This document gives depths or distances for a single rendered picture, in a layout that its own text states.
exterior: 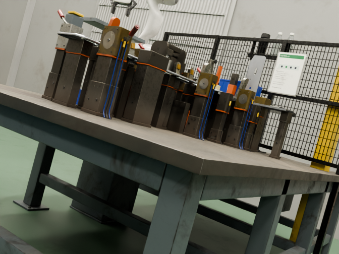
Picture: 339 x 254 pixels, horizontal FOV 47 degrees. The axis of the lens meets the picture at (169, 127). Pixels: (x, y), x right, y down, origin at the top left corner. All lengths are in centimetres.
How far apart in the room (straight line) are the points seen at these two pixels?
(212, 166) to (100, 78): 79
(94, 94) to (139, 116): 26
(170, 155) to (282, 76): 211
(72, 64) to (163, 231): 95
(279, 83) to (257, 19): 234
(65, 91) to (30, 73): 604
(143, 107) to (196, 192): 82
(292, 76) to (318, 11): 215
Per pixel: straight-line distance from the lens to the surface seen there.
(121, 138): 103
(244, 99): 232
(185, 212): 98
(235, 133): 231
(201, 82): 207
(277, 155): 241
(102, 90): 155
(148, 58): 173
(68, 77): 172
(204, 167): 90
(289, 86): 292
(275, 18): 512
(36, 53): 775
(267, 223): 170
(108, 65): 157
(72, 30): 187
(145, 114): 176
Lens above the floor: 77
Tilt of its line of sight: 1 degrees down
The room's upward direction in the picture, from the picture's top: 15 degrees clockwise
